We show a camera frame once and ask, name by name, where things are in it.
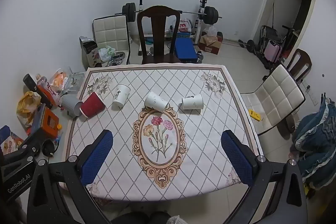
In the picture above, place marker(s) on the short white printed paper cup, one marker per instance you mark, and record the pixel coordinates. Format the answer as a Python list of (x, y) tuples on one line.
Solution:
[(193, 101)]

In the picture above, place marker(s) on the floral diamond pattern tablecloth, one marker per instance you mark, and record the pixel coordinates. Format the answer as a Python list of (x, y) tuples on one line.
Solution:
[(199, 145)]

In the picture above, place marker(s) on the grey cup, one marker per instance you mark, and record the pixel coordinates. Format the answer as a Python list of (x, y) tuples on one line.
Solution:
[(70, 105)]

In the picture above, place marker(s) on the small black barbell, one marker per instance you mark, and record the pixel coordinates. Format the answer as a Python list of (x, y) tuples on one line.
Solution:
[(250, 44)]

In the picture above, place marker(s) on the steel bowls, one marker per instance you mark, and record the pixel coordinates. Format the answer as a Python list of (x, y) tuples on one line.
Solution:
[(118, 58)]

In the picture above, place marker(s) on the yellow small device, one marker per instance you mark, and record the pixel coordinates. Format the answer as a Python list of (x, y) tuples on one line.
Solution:
[(254, 115)]

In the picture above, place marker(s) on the orange square device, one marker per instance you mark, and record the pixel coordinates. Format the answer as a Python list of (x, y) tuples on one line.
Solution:
[(48, 123)]

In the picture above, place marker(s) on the blue bench pad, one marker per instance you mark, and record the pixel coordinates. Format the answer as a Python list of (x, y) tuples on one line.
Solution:
[(185, 50)]

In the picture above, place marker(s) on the blue denim cloth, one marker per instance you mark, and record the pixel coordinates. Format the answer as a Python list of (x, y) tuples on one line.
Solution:
[(317, 134)]

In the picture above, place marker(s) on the brown cardboard box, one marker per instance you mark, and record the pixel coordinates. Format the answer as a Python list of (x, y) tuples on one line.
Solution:
[(210, 45)]

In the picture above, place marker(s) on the green and white plastic bag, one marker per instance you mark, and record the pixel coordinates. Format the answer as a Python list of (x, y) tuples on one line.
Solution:
[(106, 53)]

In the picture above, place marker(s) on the white padded chair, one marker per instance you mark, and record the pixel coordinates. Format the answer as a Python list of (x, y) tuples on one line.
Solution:
[(278, 98), (110, 32)]

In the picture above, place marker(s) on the dark wooden chair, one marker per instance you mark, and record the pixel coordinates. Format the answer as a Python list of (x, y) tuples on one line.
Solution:
[(302, 63), (157, 27)]

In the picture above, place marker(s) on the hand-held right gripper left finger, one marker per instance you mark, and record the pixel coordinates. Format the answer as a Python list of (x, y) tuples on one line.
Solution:
[(96, 157)]

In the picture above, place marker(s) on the red label bottle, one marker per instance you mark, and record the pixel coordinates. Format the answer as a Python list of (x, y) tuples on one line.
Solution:
[(48, 88)]

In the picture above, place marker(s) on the pink suitcase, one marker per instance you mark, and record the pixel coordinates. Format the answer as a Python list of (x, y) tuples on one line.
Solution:
[(273, 51)]

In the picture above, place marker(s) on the black plate barbell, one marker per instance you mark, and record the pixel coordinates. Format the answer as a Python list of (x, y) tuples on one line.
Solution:
[(211, 15)]

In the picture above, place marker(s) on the black folded cart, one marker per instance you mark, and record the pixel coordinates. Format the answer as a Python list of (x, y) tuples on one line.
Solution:
[(267, 35)]

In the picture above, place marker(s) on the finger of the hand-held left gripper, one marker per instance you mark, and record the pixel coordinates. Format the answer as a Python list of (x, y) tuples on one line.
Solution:
[(26, 145)]

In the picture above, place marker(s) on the tall white printed paper cup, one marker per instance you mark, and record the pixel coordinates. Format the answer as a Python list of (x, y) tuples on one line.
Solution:
[(120, 96)]

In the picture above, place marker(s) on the silver printed gift bag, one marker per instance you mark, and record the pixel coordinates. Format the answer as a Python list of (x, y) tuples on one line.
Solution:
[(90, 54)]

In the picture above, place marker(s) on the orange snack bag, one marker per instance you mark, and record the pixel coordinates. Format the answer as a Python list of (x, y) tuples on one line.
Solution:
[(58, 80)]

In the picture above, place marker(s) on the white speckled paper cup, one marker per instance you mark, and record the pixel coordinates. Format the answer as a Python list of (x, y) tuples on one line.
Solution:
[(155, 101)]

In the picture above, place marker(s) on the clear glass ashtray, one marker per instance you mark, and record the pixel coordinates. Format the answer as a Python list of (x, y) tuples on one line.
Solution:
[(74, 83)]

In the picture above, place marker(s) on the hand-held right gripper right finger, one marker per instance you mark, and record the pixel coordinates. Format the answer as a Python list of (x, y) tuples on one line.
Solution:
[(236, 158)]

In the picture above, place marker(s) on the white power strip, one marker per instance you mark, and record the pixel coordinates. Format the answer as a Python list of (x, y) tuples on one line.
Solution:
[(311, 94)]

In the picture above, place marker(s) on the orange printed packet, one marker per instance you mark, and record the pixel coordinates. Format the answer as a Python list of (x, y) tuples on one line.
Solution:
[(9, 142)]

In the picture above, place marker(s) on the red ribbed paper cup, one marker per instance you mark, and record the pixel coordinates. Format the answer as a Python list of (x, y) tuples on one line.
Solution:
[(92, 104)]

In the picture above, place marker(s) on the yellow plastic bag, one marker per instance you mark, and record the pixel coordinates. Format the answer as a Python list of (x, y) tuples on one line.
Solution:
[(26, 105)]

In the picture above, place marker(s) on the white barbell rack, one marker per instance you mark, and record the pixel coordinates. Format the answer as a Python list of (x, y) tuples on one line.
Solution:
[(202, 0)]

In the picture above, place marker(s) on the black round plug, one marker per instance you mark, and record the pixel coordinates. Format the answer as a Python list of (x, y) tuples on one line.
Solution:
[(48, 148)]

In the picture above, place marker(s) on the red and white plastic bag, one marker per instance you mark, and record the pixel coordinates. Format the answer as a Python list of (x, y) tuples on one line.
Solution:
[(185, 26)]

